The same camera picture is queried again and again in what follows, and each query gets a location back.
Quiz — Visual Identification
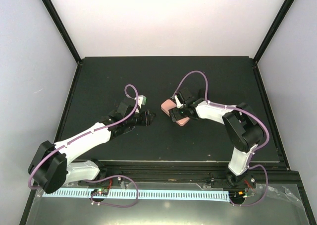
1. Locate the pink glasses case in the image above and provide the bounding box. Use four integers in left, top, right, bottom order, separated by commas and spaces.
161, 99, 190, 126

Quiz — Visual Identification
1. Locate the black glasses case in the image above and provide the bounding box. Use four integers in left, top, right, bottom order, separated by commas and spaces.
198, 88, 205, 99

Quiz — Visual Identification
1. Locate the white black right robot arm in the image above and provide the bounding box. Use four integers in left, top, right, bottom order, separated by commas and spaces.
161, 88, 269, 187

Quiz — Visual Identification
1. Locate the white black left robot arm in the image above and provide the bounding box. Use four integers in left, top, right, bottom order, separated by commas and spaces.
28, 96, 156, 194

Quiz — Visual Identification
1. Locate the left base circuit board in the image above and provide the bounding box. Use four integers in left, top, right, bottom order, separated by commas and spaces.
90, 189, 109, 197

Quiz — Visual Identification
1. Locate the base circuit board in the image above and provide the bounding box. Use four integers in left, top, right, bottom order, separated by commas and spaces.
90, 189, 109, 197
229, 190, 255, 199

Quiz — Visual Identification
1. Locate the right base circuit board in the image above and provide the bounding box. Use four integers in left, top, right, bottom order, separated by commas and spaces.
229, 190, 255, 199

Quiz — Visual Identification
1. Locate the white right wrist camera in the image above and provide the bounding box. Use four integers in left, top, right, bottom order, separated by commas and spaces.
172, 94, 183, 109

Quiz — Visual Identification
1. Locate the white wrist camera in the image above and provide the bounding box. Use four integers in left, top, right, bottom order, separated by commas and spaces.
138, 95, 147, 110
172, 94, 183, 109

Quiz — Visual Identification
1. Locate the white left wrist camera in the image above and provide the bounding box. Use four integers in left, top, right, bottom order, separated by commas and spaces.
138, 95, 147, 110

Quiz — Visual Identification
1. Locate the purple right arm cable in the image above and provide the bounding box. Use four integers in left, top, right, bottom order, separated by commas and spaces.
173, 70, 270, 208

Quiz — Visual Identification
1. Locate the white slotted cable duct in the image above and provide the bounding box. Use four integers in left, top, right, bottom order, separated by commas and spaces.
43, 188, 230, 202

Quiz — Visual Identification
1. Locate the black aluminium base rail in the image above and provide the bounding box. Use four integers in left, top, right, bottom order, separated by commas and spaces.
78, 169, 256, 188

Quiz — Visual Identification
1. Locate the right black frame post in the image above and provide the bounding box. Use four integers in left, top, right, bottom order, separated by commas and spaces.
253, 0, 295, 64

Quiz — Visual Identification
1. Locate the black frame post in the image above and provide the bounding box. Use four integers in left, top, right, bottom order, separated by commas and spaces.
253, 0, 295, 64
41, 0, 82, 64

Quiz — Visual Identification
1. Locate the left black frame post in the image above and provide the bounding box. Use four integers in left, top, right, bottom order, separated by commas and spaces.
41, 0, 82, 64

